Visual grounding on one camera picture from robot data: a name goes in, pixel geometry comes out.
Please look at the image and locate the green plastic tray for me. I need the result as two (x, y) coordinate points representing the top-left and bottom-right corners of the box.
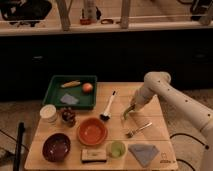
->
(43, 75), (97, 110)

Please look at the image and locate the silver fork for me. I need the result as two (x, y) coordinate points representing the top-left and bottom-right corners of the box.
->
(125, 122), (152, 138)

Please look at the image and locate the green cup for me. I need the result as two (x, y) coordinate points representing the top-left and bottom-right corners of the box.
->
(107, 141), (126, 158)

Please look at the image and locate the blue grey cloth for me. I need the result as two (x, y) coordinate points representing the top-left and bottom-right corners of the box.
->
(128, 144), (159, 167)

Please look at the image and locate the dark brown figurine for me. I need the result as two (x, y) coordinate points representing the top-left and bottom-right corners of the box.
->
(60, 107), (76, 127)

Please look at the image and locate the black floor cable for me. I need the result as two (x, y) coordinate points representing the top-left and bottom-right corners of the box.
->
(169, 132), (210, 171)

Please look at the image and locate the orange bowl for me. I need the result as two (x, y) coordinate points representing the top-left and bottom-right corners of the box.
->
(77, 118), (108, 146)

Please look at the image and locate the grey sponge in tray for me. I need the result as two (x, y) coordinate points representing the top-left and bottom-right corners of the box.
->
(60, 94), (79, 105)

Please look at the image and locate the black pole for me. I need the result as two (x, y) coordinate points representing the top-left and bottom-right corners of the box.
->
(13, 122), (25, 171)

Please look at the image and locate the wooden block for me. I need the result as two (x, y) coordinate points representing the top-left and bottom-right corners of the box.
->
(81, 149), (107, 163)

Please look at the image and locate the white round container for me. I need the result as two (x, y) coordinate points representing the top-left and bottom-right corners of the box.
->
(39, 104), (58, 124)

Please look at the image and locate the purple bowl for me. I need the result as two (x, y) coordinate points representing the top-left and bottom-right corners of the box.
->
(42, 133), (71, 162)

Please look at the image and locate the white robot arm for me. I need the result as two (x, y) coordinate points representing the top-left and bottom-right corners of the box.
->
(130, 72), (213, 171)

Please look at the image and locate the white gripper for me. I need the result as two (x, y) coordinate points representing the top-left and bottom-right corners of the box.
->
(130, 90), (154, 114)

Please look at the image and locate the red apple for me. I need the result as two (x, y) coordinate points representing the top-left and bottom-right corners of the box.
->
(82, 83), (93, 93)

